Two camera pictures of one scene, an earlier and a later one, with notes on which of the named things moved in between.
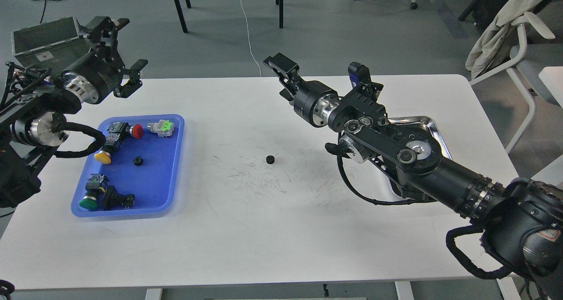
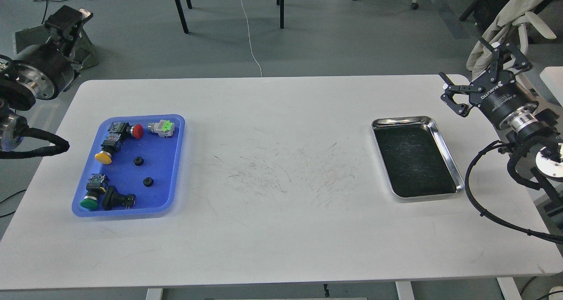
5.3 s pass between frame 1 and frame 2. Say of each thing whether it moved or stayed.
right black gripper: moved
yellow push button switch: stayed
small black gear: stayed
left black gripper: moved
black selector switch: stayed
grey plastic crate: stayed
